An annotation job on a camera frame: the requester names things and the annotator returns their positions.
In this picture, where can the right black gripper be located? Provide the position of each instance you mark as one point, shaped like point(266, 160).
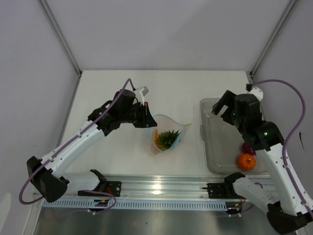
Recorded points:
point(227, 99)

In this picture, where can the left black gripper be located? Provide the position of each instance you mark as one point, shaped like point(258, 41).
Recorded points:
point(148, 121)

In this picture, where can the yellow toy squash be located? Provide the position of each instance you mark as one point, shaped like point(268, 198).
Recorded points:
point(156, 139)

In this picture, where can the clear zip top bag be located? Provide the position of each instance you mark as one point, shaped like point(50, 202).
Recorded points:
point(165, 123)

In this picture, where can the toy pineapple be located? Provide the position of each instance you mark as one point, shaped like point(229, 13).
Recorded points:
point(167, 139)

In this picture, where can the purple toy onion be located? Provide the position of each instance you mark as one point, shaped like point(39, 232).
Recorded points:
point(247, 149)

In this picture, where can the orange toy pumpkin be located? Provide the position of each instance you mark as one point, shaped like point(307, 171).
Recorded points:
point(246, 162)

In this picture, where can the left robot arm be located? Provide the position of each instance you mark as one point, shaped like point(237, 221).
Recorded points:
point(48, 173)

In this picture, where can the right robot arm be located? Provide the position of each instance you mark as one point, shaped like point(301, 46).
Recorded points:
point(292, 208)

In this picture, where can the clear plastic food container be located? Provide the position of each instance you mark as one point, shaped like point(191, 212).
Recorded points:
point(223, 143)

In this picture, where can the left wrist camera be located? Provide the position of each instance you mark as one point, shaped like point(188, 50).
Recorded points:
point(140, 94)

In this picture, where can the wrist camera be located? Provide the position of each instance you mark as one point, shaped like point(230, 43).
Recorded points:
point(140, 94)
point(255, 91)

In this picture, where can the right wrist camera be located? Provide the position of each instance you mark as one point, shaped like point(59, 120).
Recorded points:
point(255, 91)

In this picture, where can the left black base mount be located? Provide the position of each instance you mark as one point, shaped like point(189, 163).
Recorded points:
point(110, 187)

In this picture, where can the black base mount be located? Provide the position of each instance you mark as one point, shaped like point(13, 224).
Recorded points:
point(110, 187)
point(221, 191)

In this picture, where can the slotted cable duct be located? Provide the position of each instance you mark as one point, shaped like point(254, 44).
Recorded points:
point(77, 203)

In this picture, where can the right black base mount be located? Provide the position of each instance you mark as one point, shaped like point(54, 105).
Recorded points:
point(221, 191)

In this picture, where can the right frame post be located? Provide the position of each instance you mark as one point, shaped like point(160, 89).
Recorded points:
point(278, 28)

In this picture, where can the frame post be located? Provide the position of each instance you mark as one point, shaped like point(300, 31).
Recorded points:
point(278, 28)
point(59, 35)

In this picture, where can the left frame post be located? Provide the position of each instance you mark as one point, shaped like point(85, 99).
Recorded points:
point(59, 35)

